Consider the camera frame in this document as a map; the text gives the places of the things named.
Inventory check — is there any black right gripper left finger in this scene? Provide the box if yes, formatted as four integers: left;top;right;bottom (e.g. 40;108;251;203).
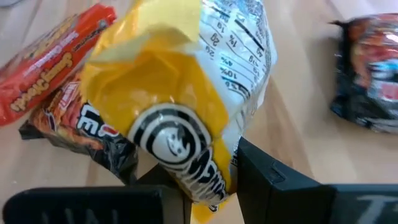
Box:
136;164;192;224

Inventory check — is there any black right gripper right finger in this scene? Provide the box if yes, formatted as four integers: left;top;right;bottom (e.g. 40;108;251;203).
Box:
236;136;330;224

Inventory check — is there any black Fire Noodle packet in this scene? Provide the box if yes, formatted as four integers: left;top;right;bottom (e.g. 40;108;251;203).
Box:
18;74;139;184
329;14;398;134

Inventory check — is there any yellow Maruchan noodle packet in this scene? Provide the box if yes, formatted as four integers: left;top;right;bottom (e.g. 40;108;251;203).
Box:
79;0;277;224

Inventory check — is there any red Maruchan noodle packet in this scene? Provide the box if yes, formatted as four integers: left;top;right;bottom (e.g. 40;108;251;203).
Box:
0;3;118;127

